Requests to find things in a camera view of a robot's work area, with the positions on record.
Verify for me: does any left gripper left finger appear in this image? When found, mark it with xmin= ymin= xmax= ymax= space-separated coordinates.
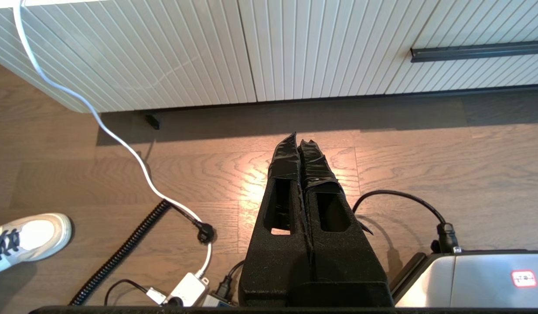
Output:
xmin=238 ymin=132 xmax=314 ymax=307

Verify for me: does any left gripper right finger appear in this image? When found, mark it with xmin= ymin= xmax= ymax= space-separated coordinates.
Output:
xmin=298 ymin=139 xmax=394 ymax=307

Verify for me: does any white fluted drawer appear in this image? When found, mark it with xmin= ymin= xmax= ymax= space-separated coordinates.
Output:
xmin=238 ymin=0 xmax=538 ymax=102

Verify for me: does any black cabinet handle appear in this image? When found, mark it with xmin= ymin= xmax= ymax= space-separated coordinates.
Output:
xmin=410 ymin=40 xmax=538 ymax=63

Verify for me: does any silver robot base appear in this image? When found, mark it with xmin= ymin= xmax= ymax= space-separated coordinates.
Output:
xmin=390 ymin=249 xmax=538 ymax=308

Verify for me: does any white TV cabinet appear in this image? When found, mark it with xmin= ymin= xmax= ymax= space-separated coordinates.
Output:
xmin=0 ymin=0 xmax=538 ymax=130

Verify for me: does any white power adapter box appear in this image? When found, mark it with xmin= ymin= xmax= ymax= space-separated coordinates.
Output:
xmin=168 ymin=272 xmax=210 ymax=307

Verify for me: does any white sneaker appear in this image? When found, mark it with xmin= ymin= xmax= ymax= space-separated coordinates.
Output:
xmin=0 ymin=212 xmax=73 ymax=276

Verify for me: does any black plug with cable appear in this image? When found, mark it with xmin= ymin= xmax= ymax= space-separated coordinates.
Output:
xmin=214 ymin=260 xmax=246 ymax=302

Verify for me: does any thin black looped cable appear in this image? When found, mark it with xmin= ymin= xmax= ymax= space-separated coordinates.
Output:
xmin=352 ymin=189 xmax=460 ymax=254

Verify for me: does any small white connector with cable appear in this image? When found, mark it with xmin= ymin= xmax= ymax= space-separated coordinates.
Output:
xmin=104 ymin=279 xmax=168 ymax=307

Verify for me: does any thick white power cord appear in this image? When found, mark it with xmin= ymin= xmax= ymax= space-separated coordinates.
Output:
xmin=13 ymin=0 xmax=214 ymax=280

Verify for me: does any black coiled cable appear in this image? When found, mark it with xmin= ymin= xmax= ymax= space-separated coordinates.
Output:
xmin=68 ymin=199 xmax=216 ymax=306

